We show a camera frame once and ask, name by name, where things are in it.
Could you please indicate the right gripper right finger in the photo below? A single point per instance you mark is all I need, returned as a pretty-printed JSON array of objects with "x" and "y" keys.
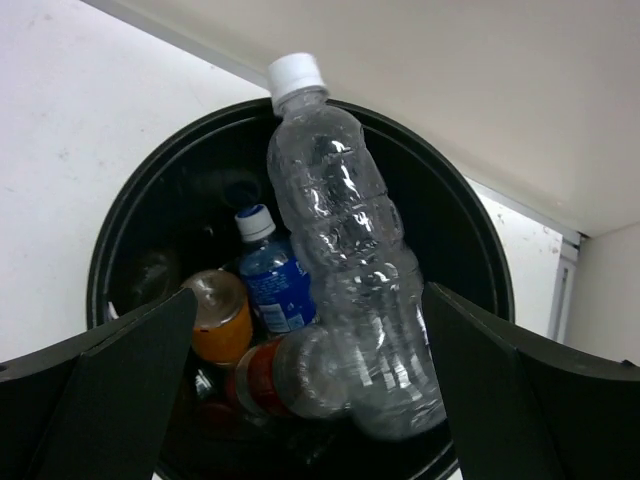
[{"x": 521, "y": 406}]

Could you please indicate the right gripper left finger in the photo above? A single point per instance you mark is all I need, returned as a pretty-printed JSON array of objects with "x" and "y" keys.
[{"x": 97, "y": 405}]

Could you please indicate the orange juice bottle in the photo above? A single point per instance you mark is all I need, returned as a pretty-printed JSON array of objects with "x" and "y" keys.
[{"x": 223, "y": 328}]

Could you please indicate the black ribbed plastic bin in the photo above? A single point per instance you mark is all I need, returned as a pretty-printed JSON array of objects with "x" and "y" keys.
[{"x": 182, "y": 200}]

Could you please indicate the red label plastic bottle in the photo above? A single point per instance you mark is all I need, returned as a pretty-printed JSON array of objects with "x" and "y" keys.
[{"x": 292, "y": 375}]

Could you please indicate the blue label plastic bottle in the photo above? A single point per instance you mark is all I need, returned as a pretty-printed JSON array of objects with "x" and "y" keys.
[{"x": 278, "y": 286}]

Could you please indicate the clear unlabelled plastic bottle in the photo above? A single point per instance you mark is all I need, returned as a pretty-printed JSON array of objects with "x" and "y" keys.
[{"x": 348, "y": 235}]

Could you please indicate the right aluminium table rail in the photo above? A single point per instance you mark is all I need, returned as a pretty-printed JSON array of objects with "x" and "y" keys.
[{"x": 565, "y": 275}]

